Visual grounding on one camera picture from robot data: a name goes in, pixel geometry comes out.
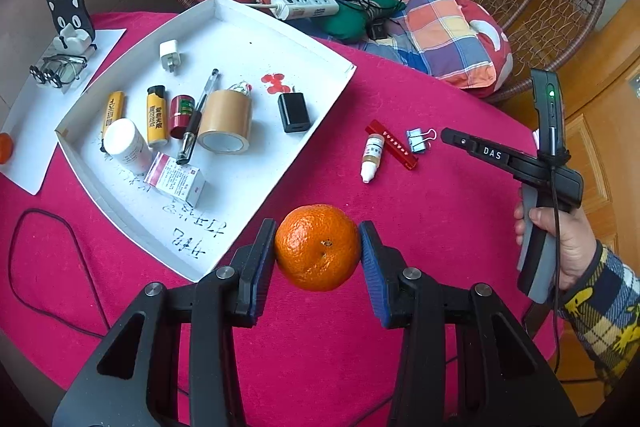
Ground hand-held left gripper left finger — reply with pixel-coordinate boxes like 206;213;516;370
52;218;278;427

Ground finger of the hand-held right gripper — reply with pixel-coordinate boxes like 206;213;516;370
441;128;476;152

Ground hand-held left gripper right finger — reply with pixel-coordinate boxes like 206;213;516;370
359;220;581;427

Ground large orange tangerine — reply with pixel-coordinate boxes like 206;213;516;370
274;204;362;293

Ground brown tape roll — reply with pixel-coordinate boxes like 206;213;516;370
196;89;251;154

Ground red cylindrical container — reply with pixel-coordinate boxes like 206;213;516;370
169;94;197;140

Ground white cardboard tray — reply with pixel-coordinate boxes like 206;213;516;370
54;0;357;283

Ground person's right hand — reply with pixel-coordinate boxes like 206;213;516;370
514;202;603;293

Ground blue binder clip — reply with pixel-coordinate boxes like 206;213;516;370
406;128;437;154

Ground red plastic bar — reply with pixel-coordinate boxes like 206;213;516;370
365;121;419;170

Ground red tablecloth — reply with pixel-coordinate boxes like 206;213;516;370
0;11;566;418

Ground small dropper bottle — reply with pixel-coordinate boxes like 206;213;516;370
361;133;386;184

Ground wooden door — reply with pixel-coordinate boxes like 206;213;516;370
492;52;640;253

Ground plaid cushion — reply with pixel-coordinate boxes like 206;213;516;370
360;0;513;100

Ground white pink medicine box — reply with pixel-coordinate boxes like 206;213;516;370
144;151;207;208

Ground green cushion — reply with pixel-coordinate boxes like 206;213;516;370
312;0;407;42

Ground black charger block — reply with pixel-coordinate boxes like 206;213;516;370
277;92;312;134

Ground black pen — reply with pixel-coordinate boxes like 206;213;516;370
176;68;221;165

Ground yellow lighter with black top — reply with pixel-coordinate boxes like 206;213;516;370
146;85;168;145

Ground white pill bottle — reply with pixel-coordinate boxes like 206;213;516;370
102;118;152;172

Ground white power strip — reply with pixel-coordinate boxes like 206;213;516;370
270;0;341;20

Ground yellow tube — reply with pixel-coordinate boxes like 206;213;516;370
100;91;126;152

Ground white charger plug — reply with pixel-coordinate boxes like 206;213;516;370
159;39;182;75

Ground white paper sheet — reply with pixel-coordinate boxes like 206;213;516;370
0;27;127;196

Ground black cat phone stand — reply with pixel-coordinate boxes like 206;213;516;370
29;0;98;88

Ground black cable loop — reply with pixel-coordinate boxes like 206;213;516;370
9;209;112;338

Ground clear frame glasses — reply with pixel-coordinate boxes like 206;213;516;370
40;54;88;88

